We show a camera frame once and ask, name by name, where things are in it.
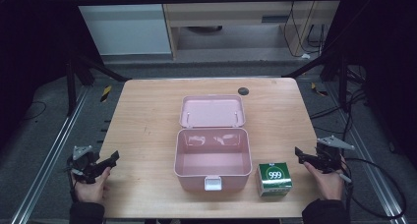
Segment black metal stand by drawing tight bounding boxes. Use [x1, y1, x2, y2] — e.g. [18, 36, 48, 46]
[64, 50, 132, 118]
[282, 48, 352, 113]

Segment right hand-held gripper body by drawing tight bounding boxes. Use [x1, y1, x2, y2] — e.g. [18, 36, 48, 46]
[314, 135, 356, 175]

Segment thin black floor cable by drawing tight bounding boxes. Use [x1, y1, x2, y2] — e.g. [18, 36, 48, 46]
[20, 100, 48, 123]

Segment black floor cables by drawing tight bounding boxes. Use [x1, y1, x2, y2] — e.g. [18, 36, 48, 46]
[309, 65, 370, 135]

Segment person's left hand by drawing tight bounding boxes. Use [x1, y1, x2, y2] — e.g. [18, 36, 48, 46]
[71, 166, 113, 205]

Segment green and white medicine box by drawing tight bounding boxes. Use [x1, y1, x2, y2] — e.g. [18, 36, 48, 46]
[255, 161, 294, 198]

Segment black horizontal frame bar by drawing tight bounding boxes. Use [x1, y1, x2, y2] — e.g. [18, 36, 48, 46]
[69, 0, 344, 7]

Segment pink plastic storage box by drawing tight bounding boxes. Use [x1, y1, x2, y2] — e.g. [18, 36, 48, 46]
[173, 93, 254, 193]

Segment white cabinet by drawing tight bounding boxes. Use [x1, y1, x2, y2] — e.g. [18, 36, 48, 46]
[69, 0, 173, 57]

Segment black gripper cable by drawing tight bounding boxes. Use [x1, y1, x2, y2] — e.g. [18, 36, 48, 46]
[340, 156, 408, 220]

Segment light wooden desk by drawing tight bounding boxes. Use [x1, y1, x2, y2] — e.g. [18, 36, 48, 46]
[158, 0, 341, 60]

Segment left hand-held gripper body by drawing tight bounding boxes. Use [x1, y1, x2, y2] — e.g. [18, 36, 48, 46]
[64, 144, 101, 186]

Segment person's right hand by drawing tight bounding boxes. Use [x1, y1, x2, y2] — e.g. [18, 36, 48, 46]
[302, 160, 346, 202]

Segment aluminium floor rail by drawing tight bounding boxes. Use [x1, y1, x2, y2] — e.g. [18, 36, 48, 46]
[327, 82, 410, 224]
[10, 85, 90, 224]

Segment black hanging cables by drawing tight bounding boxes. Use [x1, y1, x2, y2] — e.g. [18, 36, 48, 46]
[282, 0, 329, 59]

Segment black curtain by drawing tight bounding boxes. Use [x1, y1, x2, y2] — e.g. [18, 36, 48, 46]
[323, 0, 417, 169]
[0, 0, 105, 153]

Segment yellow and black tape strip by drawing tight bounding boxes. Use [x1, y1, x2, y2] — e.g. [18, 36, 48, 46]
[310, 82, 329, 97]
[99, 84, 113, 103]

